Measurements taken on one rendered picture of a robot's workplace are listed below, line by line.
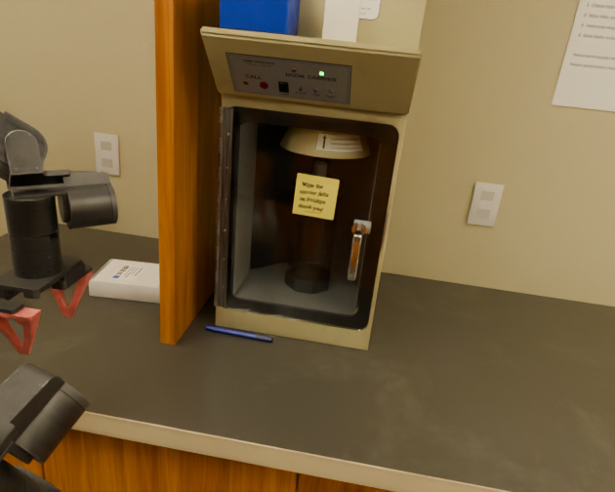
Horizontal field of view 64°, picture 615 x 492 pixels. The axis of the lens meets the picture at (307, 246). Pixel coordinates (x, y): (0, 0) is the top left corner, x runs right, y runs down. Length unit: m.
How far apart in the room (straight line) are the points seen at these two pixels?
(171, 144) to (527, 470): 0.75
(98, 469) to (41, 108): 1.00
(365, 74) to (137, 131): 0.84
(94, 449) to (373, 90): 0.75
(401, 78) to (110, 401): 0.68
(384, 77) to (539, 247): 0.80
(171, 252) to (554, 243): 0.99
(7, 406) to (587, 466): 0.80
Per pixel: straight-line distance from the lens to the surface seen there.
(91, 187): 0.71
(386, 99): 0.82
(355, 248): 0.86
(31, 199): 0.68
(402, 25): 0.87
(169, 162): 0.87
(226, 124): 0.90
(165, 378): 0.93
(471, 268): 1.43
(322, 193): 0.89
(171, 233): 0.90
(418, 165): 1.33
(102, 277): 1.19
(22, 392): 0.48
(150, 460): 0.94
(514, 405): 1.00
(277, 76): 0.82
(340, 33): 0.79
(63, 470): 1.04
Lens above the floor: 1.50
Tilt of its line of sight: 22 degrees down
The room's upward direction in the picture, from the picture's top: 6 degrees clockwise
